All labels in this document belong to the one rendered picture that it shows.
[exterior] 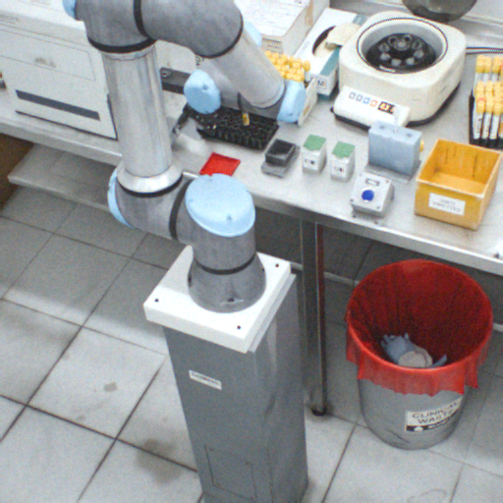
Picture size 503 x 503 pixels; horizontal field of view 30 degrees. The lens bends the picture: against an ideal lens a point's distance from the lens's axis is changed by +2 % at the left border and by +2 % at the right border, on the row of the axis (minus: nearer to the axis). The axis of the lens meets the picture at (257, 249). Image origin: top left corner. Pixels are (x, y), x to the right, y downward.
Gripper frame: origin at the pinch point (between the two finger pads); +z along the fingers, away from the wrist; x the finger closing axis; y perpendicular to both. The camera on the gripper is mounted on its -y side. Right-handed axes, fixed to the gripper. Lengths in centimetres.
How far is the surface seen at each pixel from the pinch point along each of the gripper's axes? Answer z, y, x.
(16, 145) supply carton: 117, -48, 46
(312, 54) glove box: -9.6, 15.6, 33.6
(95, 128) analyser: 11.6, -15.4, -4.5
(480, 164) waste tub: -33, 56, 10
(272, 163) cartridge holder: -8.6, 21.4, 0.2
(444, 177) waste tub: -26, 52, 9
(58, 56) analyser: -2.0, -28.6, -4.5
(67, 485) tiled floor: 90, 28, -51
